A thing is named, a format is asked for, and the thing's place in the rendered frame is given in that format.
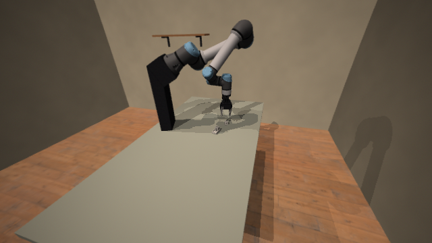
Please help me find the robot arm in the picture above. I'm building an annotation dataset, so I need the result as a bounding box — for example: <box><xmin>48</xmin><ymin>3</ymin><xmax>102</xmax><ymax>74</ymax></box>
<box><xmin>163</xmin><ymin>20</ymin><xmax>254</xmax><ymax>96</ymax></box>

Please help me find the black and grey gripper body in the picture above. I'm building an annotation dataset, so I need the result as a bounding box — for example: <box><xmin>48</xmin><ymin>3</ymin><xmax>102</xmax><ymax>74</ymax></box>
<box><xmin>221</xmin><ymin>95</ymin><xmax>231</xmax><ymax>109</ymax></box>

